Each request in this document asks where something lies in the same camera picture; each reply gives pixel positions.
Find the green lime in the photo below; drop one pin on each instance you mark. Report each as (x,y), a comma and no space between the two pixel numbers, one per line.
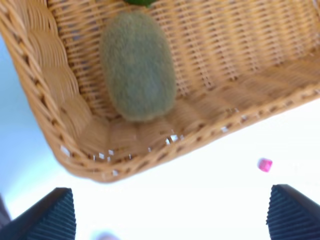
(141,3)

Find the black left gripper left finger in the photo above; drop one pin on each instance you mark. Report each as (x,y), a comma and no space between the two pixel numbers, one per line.
(51,218)

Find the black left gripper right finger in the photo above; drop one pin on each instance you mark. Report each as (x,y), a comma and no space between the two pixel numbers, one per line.
(292,215)

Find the white marker pink caps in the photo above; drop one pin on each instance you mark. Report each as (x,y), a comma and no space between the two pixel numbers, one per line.
(265,164)

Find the brown kiwi fruit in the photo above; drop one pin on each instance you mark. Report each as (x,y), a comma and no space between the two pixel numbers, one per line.
(138,67)

